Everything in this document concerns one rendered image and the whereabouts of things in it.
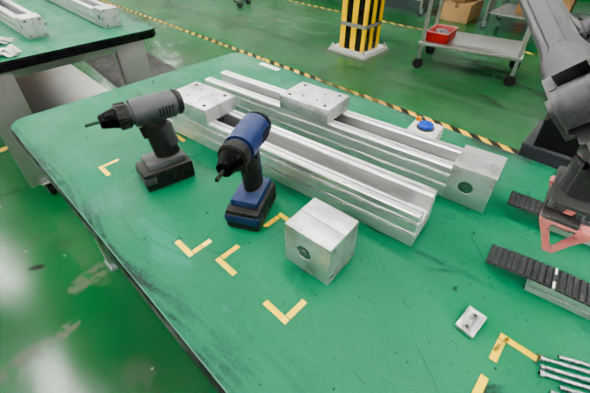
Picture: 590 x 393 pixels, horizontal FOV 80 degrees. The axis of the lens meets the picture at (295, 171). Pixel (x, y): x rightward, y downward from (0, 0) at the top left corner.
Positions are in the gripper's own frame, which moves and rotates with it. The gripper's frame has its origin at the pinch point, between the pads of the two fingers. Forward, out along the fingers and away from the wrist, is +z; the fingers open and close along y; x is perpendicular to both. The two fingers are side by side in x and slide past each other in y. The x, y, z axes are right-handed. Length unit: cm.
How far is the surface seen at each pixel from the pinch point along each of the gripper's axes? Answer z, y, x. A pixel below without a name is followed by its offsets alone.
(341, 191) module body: 6.3, 5.6, -35.6
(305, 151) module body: 6, -2, -50
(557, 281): 9.3, 0.1, 4.5
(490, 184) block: 4.9, -13.7, -11.1
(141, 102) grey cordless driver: -9, 22, -75
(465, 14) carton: 85, -491, -131
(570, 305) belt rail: 11.4, 2.1, 7.4
